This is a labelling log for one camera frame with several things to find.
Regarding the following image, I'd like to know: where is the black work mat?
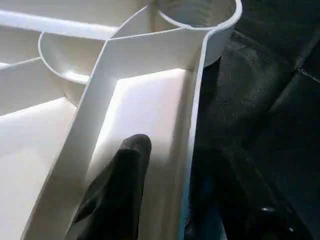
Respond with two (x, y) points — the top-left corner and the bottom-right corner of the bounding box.
(182, 0), (320, 240)

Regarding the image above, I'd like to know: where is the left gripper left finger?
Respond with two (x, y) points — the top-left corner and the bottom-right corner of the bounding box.
(65, 133), (153, 240)

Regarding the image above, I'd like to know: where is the white plastic table top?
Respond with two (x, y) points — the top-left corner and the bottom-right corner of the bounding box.
(0, 0), (244, 240)

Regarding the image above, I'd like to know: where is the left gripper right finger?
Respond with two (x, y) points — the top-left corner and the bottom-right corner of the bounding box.
(185, 145), (304, 240)

